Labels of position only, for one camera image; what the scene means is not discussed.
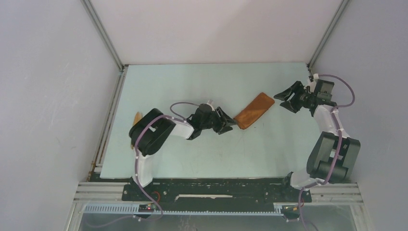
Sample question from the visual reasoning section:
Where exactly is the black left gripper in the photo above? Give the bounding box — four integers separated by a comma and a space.
200, 107, 238, 135

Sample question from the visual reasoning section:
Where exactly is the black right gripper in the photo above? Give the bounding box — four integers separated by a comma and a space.
273, 80, 315, 114

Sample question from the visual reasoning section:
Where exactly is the orange cloth napkin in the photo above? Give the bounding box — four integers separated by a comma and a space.
234, 92, 275, 130

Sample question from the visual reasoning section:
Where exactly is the wooden fork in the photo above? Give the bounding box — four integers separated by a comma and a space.
132, 112, 143, 126

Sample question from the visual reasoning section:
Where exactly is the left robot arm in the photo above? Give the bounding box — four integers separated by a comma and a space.
128, 103, 238, 201

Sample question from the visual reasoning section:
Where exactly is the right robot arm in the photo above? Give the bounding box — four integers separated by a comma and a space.
274, 77, 361, 201

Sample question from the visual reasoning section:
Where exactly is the right aluminium frame post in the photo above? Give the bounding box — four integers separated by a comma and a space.
307, 0, 352, 71

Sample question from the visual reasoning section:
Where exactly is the aluminium frame post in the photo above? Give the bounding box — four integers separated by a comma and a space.
81, 0, 126, 72
307, 0, 352, 71

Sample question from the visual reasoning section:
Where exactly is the white cable duct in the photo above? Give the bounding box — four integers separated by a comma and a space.
83, 203, 298, 216

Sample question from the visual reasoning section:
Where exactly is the left aluminium frame post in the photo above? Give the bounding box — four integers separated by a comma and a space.
81, 0, 126, 72

